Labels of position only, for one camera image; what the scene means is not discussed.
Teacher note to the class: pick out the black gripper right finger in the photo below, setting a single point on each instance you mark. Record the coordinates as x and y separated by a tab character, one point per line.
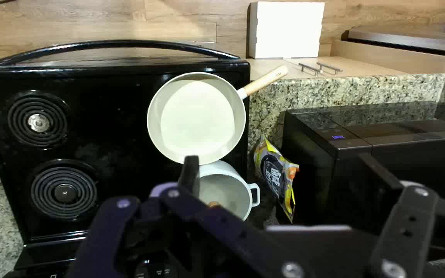
409	225

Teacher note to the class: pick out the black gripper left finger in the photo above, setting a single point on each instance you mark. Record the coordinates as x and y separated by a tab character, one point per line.
115	231

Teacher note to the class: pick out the black microwave oven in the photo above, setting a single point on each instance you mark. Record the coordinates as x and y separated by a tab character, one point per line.
336	169

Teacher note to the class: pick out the black electric stove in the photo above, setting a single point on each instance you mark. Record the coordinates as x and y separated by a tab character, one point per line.
104	128

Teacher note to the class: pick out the small pale saucepan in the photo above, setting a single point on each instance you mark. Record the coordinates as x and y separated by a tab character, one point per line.
231	186

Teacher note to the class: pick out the yellow snack bag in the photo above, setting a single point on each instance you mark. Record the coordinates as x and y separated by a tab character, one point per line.
277	174

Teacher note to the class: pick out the white box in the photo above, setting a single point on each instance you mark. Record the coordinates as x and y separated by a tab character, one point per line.
285	27

